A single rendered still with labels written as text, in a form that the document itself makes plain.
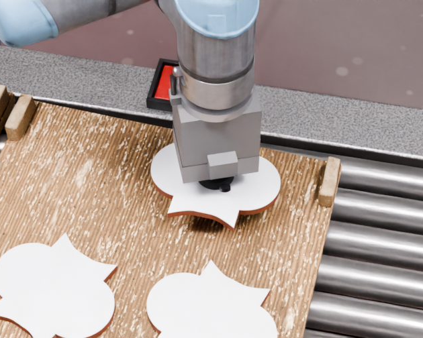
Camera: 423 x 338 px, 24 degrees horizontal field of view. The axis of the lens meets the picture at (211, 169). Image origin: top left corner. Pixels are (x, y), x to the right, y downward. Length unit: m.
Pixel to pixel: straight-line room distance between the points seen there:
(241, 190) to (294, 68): 1.50
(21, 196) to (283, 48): 1.54
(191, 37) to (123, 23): 1.79
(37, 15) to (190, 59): 0.15
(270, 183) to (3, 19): 0.37
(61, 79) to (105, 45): 1.32
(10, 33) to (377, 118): 0.54
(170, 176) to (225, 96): 0.19
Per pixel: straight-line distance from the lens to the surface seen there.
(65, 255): 1.11
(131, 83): 1.30
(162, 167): 1.12
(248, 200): 1.09
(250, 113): 0.99
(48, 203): 1.17
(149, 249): 1.12
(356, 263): 1.14
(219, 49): 0.90
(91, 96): 1.29
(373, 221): 1.19
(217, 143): 1.02
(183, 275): 1.09
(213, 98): 0.95
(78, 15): 0.93
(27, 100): 1.24
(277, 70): 2.57
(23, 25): 0.91
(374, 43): 2.67
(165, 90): 1.27
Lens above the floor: 1.88
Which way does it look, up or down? 53 degrees down
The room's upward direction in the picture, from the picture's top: straight up
